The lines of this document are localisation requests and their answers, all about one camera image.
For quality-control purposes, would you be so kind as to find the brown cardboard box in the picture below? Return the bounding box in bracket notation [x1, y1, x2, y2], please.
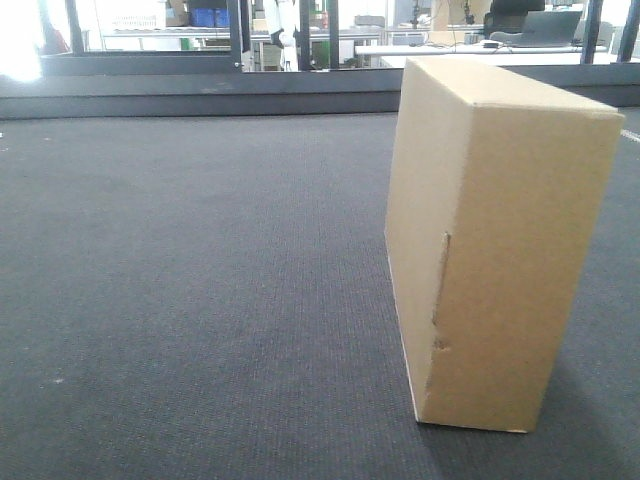
[385, 56, 624, 432]

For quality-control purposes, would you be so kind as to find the white background table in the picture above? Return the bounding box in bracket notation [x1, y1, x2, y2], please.
[355, 45, 581, 69]

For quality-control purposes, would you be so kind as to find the blue background storage bin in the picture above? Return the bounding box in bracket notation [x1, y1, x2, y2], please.
[190, 8, 229, 28]

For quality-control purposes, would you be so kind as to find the black office chair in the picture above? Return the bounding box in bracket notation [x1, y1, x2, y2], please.
[483, 0, 545, 39]

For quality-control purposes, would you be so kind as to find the grey laptop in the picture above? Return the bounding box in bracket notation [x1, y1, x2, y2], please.
[509, 10, 581, 48]

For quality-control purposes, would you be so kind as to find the dark conveyor side rail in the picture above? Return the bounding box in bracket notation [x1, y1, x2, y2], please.
[1, 49, 639, 120]

